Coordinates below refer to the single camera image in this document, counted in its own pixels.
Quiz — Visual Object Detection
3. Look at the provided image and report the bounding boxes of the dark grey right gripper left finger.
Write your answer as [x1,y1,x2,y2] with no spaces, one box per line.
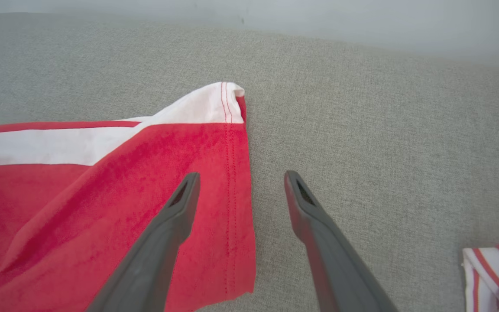
[86,172,201,312]

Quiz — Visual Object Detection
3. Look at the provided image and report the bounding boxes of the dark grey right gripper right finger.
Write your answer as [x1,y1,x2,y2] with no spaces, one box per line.
[284,170,400,312]

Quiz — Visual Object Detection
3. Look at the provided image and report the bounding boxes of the red shorts white stripe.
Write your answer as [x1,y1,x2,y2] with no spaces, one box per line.
[0,81,257,312]

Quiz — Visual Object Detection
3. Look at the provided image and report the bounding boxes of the red basketball jersey white sleeves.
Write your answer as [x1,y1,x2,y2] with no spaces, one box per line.
[462,244,499,312]

